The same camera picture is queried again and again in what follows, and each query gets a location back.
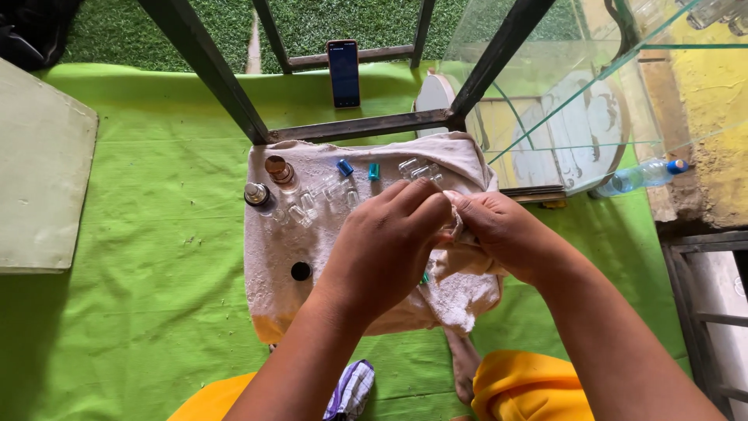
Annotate person's left hand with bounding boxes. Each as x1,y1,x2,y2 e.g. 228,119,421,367
317,178,455,330

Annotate person's right hand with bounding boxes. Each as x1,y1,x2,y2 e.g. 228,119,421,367
442,190,565,288

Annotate beige terry towel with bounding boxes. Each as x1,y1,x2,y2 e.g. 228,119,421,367
243,131,505,345

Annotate cluster of clear vials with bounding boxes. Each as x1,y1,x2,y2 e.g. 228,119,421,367
272,174,361,229

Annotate perfume bottle with bronze cap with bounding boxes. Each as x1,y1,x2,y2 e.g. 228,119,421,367
264,155,300,194

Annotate smartphone with orange case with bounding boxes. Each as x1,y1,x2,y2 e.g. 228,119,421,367
326,39,362,110

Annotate perfume bottle with silver cap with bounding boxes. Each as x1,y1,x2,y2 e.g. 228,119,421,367
244,182,288,224

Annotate person's bare foot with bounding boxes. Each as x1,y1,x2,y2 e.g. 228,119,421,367
443,327,483,406

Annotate glass display case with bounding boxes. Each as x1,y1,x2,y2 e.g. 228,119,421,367
438,0,748,197

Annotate purple checked cloth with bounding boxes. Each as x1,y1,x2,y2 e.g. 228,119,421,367
323,359,376,421

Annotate person's yellow garment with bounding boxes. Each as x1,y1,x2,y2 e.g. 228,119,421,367
166,349,595,421

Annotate clear plastic bottle, blue cap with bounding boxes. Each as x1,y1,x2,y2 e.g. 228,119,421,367
590,158,690,200

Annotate bright green mat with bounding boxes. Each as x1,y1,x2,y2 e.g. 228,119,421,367
0,61,694,421

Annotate green artificial grass carpet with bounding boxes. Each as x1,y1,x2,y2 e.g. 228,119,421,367
60,0,585,75

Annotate glass jars in case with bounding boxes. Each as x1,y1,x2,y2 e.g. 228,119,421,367
677,0,748,37

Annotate pale grey board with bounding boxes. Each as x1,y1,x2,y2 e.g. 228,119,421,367
0,57,99,276

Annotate black bag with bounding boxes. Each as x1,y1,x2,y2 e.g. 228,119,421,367
0,0,83,72

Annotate black metal frame stand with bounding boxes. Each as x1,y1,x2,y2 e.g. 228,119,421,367
137,0,556,146

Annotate dark metal rack frame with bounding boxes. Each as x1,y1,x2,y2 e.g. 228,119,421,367
659,230,748,421

